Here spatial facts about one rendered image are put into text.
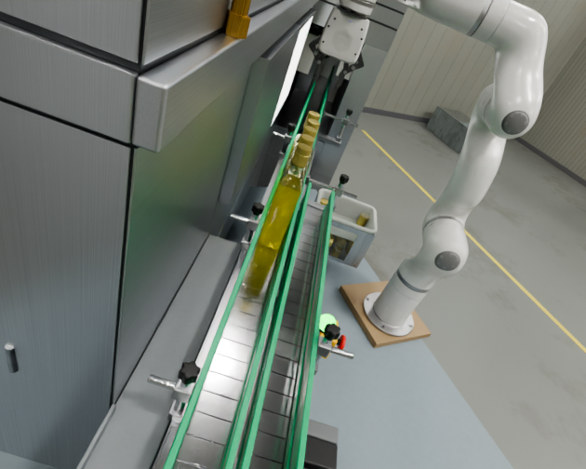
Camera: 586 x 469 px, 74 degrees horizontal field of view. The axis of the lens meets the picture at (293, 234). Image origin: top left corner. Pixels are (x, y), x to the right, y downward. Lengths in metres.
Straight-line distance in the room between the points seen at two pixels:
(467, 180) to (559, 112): 7.53
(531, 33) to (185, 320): 0.92
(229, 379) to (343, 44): 0.78
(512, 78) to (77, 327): 0.94
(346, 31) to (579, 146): 7.49
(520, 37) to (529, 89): 0.11
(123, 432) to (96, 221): 0.36
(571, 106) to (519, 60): 7.52
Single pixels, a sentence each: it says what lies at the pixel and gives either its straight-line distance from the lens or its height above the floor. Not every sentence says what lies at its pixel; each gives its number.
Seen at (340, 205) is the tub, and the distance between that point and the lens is 1.47.
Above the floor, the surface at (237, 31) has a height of 1.57.
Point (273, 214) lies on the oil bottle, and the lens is 0.95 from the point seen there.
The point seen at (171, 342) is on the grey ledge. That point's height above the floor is 1.05.
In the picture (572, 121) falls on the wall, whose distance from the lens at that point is 8.48.
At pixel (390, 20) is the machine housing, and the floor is 1.53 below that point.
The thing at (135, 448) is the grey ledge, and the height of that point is 1.05.
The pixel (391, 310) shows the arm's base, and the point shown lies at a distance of 1.35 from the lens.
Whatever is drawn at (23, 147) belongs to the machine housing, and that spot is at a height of 1.46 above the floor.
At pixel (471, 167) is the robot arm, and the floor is 1.37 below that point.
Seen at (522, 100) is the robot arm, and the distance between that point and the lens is 1.01.
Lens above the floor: 1.68
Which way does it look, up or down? 36 degrees down
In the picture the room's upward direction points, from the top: 23 degrees clockwise
